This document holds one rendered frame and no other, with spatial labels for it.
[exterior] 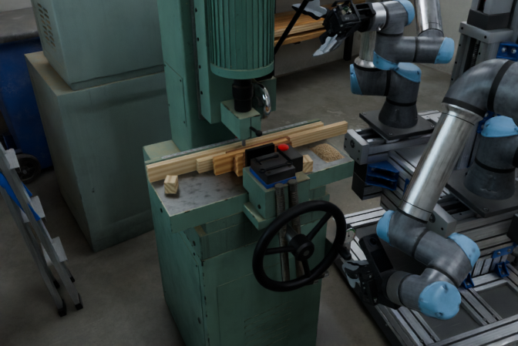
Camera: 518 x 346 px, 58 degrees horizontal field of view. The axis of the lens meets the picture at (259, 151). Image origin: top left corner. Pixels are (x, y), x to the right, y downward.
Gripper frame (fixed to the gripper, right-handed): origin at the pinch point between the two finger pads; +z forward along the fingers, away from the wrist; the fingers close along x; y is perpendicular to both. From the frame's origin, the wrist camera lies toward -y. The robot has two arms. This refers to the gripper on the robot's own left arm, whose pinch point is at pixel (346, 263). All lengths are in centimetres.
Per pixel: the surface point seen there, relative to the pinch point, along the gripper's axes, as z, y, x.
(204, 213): 14.7, -22.0, -30.7
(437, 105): 190, -22, 236
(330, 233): 28.7, -0.7, 13.9
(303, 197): 5.0, -19.7, -5.4
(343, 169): 14.6, -22.2, 15.5
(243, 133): 17.3, -40.4, -12.8
